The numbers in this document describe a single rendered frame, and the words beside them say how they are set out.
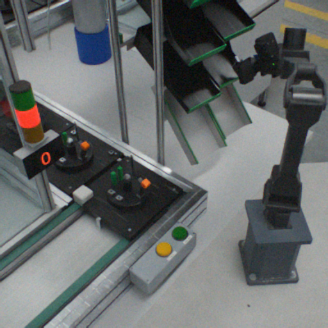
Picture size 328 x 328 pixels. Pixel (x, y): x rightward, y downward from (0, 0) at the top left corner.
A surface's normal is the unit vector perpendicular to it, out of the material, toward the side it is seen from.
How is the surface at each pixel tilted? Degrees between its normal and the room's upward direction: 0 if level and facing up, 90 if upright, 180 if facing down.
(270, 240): 0
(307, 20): 0
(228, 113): 45
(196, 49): 25
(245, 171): 0
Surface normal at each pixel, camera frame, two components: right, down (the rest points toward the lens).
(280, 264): 0.06, 0.69
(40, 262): -0.01, -0.72
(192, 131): 0.44, -0.14
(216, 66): 0.25, -0.43
